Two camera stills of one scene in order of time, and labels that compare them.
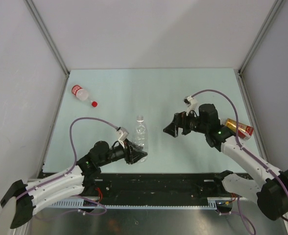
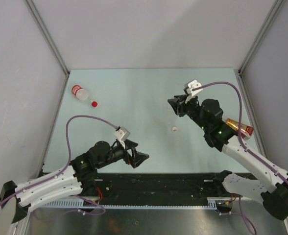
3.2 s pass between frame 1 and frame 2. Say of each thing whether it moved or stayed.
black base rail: stayed
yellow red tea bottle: stayed
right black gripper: moved
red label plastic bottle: stayed
